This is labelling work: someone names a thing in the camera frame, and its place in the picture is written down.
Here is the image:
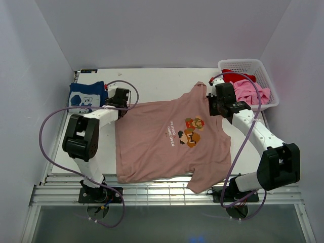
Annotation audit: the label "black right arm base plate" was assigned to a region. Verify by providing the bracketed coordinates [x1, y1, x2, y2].
[208, 186, 259, 203]

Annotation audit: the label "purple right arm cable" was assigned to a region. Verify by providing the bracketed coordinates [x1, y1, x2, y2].
[210, 72, 267, 221]

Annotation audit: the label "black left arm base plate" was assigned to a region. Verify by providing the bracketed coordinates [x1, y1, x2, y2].
[78, 188, 122, 204]

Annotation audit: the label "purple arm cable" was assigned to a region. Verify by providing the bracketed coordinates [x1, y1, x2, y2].
[39, 80, 139, 228]
[210, 72, 267, 221]

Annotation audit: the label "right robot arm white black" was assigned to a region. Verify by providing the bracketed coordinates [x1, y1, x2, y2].
[207, 81, 301, 201]

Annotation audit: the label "white plastic laundry basket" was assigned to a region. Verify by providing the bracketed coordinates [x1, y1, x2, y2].
[218, 59, 279, 111]

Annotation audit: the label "dusty pink printed t-shirt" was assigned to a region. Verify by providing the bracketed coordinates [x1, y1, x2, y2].
[115, 82, 231, 193]

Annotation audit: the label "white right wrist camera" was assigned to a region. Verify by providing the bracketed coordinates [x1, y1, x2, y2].
[209, 77, 225, 89]

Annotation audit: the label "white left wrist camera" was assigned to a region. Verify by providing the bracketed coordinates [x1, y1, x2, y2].
[104, 83, 118, 92]

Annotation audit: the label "bright pink t-shirt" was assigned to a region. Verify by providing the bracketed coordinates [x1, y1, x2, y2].
[231, 79, 271, 106]

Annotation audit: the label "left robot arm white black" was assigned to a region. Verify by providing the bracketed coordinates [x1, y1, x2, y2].
[62, 88, 131, 202]

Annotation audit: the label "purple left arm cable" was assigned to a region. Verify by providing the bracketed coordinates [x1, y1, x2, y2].
[39, 80, 139, 228]

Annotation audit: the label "aluminium table frame rails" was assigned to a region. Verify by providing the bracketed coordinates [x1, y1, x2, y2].
[29, 175, 304, 206]

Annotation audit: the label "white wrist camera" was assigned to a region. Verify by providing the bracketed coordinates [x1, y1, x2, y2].
[104, 83, 118, 92]
[209, 77, 225, 89]

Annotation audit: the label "red t-shirt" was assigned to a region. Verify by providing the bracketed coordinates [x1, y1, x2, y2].
[222, 69, 256, 83]

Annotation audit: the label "folded blue printed t-shirt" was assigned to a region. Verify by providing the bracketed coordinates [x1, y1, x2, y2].
[68, 81, 108, 114]

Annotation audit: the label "small blue label sticker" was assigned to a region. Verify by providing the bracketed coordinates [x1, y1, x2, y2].
[80, 69, 98, 73]

